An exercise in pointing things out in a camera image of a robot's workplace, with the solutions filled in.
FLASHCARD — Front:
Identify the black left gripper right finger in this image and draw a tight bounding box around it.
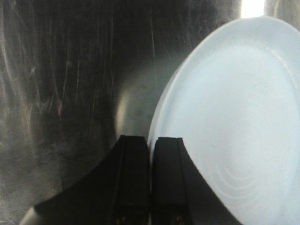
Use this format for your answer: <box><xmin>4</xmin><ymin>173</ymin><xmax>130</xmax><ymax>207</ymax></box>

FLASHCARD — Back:
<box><xmin>151</xmin><ymin>137</ymin><xmax>239</xmax><ymax>225</ymax></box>

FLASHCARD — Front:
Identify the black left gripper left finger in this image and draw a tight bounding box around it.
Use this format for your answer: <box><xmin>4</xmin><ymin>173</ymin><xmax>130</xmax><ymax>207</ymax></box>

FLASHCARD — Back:
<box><xmin>20</xmin><ymin>135</ymin><xmax>150</xmax><ymax>225</ymax></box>

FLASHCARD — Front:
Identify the pale blue plate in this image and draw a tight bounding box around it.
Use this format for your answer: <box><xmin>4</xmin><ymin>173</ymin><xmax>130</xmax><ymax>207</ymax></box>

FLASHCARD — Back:
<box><xmin>148</xmin><ymin>16</ymin><xmax>300</xmax><ymax>225</ymax></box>

